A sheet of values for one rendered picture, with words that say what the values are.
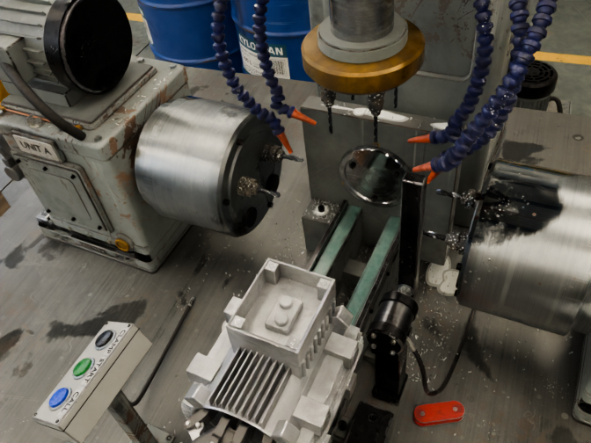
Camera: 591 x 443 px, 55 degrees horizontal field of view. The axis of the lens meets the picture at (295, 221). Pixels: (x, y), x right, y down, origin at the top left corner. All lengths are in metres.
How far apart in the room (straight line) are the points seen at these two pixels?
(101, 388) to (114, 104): 0.54
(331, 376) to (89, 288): 0.72
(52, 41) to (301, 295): 0.61
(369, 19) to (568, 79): 2.57
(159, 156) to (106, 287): 0.39
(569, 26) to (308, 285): 3.17
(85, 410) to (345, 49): 0.61
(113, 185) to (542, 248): 0.76
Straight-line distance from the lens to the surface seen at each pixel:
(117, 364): 0.88
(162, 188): 1.07
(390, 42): 0.83
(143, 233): 1.23
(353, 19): 0.81
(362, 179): 1.12
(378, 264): 1.09
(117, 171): 1.12
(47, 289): 1.39
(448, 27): 1.05
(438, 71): 1.09
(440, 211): 1.12
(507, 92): 0.74
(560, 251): 0.86
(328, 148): 1.11
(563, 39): 3.67
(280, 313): 0.74
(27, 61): 1.15
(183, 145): 1.04
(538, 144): 1.56
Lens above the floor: 1.76
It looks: 46 degrees down
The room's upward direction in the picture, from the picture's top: 9 degrees counter-clockwise
